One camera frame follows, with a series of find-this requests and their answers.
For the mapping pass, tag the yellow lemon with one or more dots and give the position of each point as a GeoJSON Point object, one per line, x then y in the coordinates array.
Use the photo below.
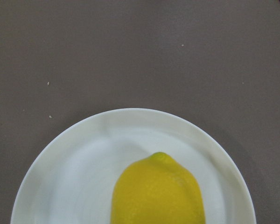
{"type": "Point", "coordinates": [157, 190]}

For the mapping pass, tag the white plate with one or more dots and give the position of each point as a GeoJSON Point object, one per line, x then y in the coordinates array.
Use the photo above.
{"type": "Point", "coordinates": [72, 179]}

